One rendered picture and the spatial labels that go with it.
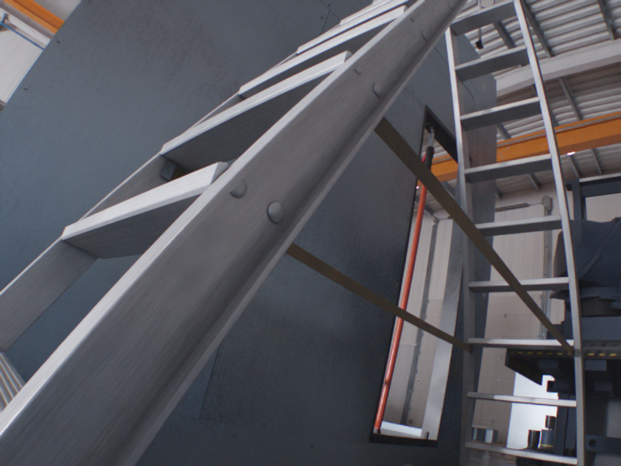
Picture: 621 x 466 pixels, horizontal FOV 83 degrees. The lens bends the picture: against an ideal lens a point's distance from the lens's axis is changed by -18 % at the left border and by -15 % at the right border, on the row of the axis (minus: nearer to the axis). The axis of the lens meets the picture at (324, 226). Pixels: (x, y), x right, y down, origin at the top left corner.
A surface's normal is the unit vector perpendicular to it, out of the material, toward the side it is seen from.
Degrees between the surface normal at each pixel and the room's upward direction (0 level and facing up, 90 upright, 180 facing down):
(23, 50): 90
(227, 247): 88
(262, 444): 90
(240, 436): 90
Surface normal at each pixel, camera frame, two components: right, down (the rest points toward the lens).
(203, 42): 0.70, -0.13
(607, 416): -0.64, -0.43
